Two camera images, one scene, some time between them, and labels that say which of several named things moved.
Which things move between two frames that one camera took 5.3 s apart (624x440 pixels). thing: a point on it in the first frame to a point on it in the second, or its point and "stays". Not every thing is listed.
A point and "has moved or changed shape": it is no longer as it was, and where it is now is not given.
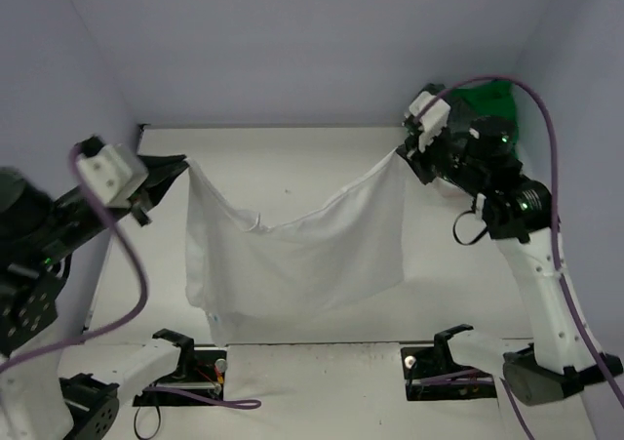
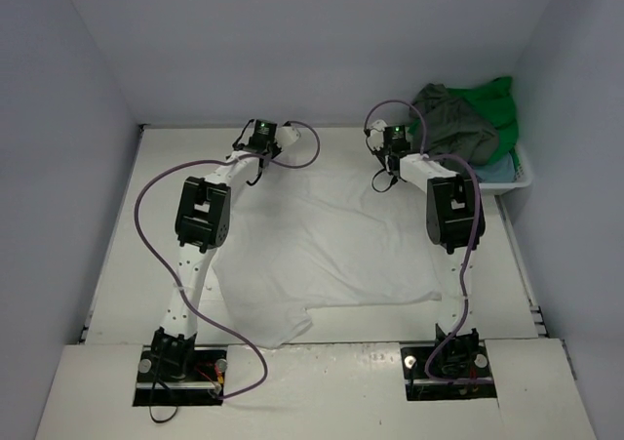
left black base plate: (201, 370) stays
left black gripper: (141, 200) to (258, 148)
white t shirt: (235, 267) has moved or changed shape
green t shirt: (494, 98) stays
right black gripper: (424, 168) to (386, 156)
